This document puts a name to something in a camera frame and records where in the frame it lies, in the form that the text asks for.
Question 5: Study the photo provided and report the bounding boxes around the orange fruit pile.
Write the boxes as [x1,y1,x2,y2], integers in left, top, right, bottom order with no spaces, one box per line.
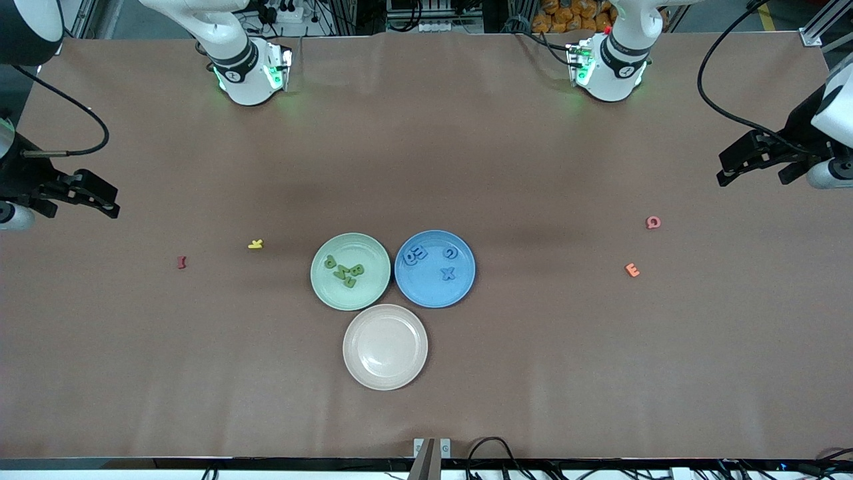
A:
[532,0,617,34]

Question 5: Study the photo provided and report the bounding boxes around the green round plate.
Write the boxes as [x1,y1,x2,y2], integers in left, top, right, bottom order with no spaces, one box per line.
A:
[310,233,392,311]

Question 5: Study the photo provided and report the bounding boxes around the beige pink round plate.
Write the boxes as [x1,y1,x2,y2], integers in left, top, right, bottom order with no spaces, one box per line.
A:
[343,304,429,391]

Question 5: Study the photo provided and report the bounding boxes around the blue round plate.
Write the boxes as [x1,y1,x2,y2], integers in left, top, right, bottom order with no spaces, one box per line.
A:
[394,230,476,309]

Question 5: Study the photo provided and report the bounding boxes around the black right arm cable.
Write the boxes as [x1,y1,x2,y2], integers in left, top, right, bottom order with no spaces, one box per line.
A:
[12,63,111,158]

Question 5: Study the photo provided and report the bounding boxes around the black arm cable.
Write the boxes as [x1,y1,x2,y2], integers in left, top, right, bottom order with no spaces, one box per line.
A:
[12,63,111,158]
[697,0,810,157]

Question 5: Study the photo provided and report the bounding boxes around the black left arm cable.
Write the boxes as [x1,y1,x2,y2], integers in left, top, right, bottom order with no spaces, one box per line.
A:
[697,0,810,157]

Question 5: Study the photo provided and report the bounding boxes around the aluminium frame profile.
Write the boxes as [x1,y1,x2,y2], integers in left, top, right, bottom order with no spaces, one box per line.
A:
[60,0,101,41]
[800,0,853,51]

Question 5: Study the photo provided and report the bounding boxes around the black looped cable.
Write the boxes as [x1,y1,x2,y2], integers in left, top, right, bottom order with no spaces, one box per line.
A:
[466,437,527,480]

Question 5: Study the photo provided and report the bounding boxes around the grey metal mounting bracket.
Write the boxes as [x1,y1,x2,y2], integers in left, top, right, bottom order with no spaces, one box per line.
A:
[413,438,452,461]

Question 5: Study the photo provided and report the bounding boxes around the brown angled post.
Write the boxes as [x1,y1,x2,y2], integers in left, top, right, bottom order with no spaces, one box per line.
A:
[408,438,435,480]

